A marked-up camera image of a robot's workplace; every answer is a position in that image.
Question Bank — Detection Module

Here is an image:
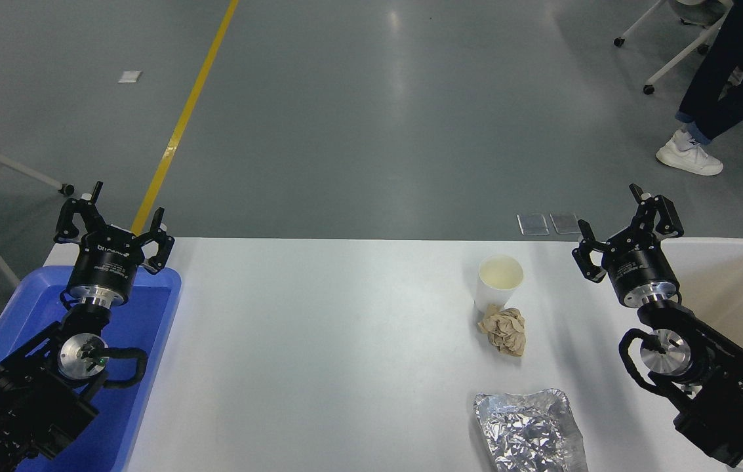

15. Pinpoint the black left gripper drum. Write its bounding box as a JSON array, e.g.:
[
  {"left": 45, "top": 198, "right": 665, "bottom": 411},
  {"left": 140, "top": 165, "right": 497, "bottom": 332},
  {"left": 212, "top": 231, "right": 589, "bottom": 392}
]
[{"left": 68, "top": 226, "right": 146, "bottom": 305}]

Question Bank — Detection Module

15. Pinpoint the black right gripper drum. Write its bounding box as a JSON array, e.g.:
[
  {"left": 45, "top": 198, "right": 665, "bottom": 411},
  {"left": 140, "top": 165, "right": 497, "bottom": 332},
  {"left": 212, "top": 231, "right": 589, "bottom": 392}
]
[{"left": 606, "top": 243, "right": 681, "bottom": 307}]

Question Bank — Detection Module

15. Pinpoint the white paper cup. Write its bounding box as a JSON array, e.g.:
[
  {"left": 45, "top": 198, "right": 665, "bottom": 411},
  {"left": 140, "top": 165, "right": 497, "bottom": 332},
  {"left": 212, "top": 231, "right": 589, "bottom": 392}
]
[{"left": 474, "top": 255, "right": 525, "bottom": 313}]

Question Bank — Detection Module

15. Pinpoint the clear floor plate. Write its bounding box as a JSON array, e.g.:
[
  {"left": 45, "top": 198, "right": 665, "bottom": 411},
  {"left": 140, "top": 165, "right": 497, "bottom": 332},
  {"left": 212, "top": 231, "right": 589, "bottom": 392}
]
[
  {"left": 517, "top": 213, "right": 550, "bottom": 236},
  {"left": 550, "top": 212, "right": 585, "bottom": 235}
]

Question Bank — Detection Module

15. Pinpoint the blue plastic tray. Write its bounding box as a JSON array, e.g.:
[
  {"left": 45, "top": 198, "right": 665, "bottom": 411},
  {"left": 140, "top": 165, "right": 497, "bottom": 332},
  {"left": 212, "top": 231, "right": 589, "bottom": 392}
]
[{"left": 0, "top": 265, "right": 182, "bottom": 472}]

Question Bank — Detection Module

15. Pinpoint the large pale bin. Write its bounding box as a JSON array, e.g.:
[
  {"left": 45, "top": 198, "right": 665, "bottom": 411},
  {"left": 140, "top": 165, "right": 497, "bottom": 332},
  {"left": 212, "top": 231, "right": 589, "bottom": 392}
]
[{"left": 658, "top": 238, "right": 743, "bottom": 391}]

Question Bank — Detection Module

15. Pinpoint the crumpled tan paper ball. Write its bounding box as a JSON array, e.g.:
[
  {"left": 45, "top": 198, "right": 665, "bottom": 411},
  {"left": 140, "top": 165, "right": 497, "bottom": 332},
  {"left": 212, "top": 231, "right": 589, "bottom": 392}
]
[{"left": 477, "top": 304, "right": 527, "bottom": 358}]

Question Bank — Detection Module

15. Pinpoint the white wheeled chair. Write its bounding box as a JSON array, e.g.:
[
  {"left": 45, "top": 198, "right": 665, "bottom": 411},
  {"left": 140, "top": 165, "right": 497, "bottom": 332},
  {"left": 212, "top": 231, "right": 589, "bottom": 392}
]
[{"left": 613, "top": 0, "right": 736, "bottom": 96}]

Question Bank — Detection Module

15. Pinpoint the person in white shoes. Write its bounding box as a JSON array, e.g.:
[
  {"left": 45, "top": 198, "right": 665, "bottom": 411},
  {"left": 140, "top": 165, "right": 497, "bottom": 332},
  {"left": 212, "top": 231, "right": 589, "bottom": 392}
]
[{"left": 656, "top": 0, "right": 743, "bottom": 176}]

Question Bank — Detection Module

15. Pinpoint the crumpled silver foil tray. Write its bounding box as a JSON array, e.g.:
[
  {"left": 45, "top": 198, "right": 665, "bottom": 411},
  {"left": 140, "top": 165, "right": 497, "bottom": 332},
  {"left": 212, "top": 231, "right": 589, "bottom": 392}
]
[{"left": 473, "top": 388, "right": 589, "bottom": 472}]

